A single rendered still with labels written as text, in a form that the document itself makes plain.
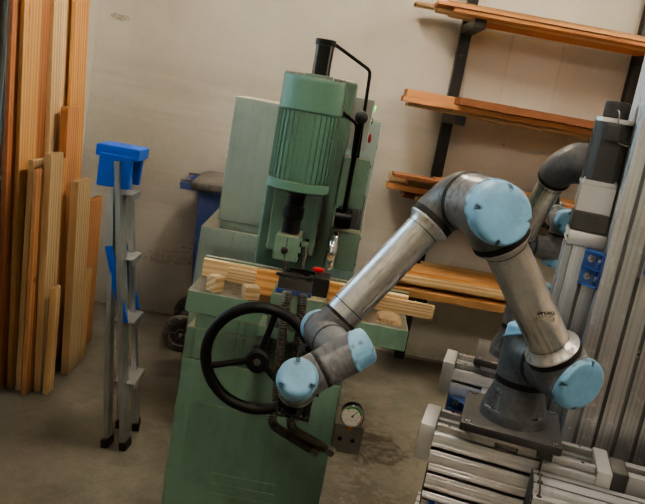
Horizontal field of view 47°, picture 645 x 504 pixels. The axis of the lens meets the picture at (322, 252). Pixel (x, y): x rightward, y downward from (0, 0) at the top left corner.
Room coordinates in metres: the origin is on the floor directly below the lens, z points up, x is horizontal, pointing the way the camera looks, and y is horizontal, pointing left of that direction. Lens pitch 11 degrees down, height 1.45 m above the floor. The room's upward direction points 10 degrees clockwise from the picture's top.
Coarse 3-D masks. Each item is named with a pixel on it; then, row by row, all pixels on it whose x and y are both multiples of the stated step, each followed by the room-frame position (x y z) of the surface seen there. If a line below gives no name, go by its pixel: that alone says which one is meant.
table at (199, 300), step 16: (192, 288) 1.94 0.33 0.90; (224, 288) 2.00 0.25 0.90; (240, 288) 2.03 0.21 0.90; (192, 304) 1.92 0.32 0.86; (208, 304) 1.92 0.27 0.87; (224, 304) 1.92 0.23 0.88; (240, 320) 1.92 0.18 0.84; (256, 320) 1.92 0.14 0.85; (368, 320) 1.94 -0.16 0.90; (272, 336) 1.82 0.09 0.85; (288, 336) 1.82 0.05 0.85; (368, 336) 1.91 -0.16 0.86; (384, 336) 1.91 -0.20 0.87; (400, 336) 1.91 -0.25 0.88
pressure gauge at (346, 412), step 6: (348, 402) 1.87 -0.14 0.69; (354, 402) 1.87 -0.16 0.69; (342, 408) 1.86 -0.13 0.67; (348, 408) 1.85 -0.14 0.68; (354, 408) 1.85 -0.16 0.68; (360, 408) 1.85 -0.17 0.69; (342, 414) 1.85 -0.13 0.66; (348, 414) 1.85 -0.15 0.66; (360, 414) 1.85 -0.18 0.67; (342, 420) 1.85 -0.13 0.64; (348, 420) 1.85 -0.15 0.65; (354, 420) 1.85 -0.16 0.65; (360, 420) 1.85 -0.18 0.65; (348, 426) 1.85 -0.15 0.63; (354, 426) 1.85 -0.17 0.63
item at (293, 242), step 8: (280, 232) 2.07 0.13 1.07; (280, 240) 2.03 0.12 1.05; (288, 240) 2.03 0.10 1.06; (296, 240) 2.03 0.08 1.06; (280, 248) 2.03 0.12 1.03; (288, 248) 2.03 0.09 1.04; (296, 248) 2.03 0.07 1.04; (272, 256) 2.03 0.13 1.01; (280, 256) 2.03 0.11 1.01; (288, 256) 2.03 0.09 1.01; (296, 256) 2.03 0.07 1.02
